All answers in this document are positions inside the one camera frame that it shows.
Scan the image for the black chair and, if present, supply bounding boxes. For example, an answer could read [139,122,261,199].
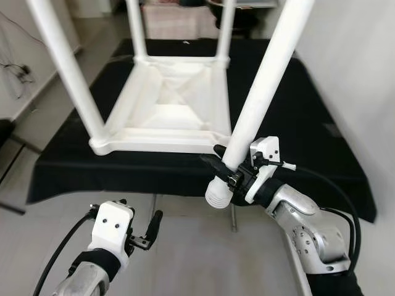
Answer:
[0,120,41,216]

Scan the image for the black charger with cable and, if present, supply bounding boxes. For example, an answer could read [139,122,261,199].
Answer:
[0,62,35,99]

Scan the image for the grey metal table frame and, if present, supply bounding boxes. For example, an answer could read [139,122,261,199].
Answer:
[150,194,239,233]

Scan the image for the black wall cable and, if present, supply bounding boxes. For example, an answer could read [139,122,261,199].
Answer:
[0,12,47,49]

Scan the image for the black tablecloth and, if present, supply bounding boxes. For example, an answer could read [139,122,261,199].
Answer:
[26,38,377,223]

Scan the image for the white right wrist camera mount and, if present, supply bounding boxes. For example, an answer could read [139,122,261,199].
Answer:
[244,137,297,204]

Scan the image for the pink cloth cover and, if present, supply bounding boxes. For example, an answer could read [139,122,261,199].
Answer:
[141,3,220,39]

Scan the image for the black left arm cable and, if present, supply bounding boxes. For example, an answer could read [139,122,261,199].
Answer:
[34,207,99,296]

